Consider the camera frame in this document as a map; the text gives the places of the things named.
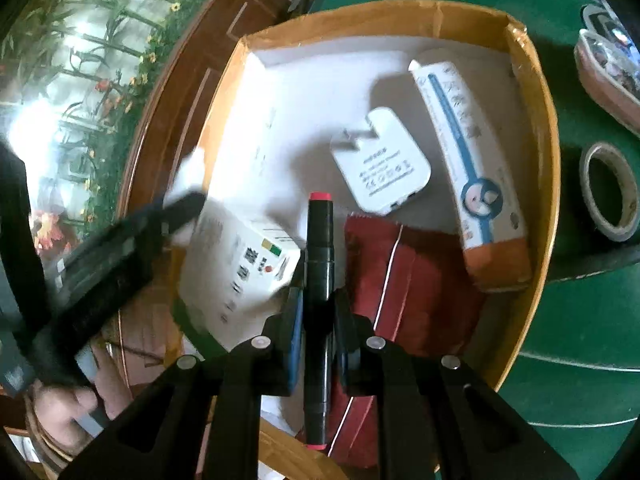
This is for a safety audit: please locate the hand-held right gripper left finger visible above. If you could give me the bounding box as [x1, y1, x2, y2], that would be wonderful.
[60, 287, 307, 480]

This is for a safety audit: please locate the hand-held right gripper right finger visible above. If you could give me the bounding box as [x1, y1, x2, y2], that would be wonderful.
[334, 289, 581, 480]

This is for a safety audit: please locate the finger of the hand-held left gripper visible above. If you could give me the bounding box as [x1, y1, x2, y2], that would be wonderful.
[120, 189, 207, 249]

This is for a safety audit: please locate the black marker red cap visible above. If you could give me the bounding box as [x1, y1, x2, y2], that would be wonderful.
[302, 191, 337, 453]

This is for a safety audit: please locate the white box green label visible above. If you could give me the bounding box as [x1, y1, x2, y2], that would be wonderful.
[179, 200, 303, 353]

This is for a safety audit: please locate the dark red pouch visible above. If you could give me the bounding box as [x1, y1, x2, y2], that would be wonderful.
[327, 214, 488, 470]

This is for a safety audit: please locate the white charger adapter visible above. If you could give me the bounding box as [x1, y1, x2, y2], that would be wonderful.
[330, 107, 432, 217]

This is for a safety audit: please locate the white blue toothpaste box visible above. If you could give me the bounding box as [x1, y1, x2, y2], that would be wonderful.
[407, 50, 533, 293]

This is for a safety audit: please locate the yellow cardboard box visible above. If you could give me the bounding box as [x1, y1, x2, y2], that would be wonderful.
[170, 0, 562, 480]

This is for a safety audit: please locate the beige tape roll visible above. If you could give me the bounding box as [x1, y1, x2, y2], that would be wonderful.
[580, 142, 640, 243]

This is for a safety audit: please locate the clear plastic lidded container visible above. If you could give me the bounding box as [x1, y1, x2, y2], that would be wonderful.
[574, 30, 640, 136]

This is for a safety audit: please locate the person's left hand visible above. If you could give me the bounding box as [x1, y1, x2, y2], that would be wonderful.
[27, 330, 133, 457]

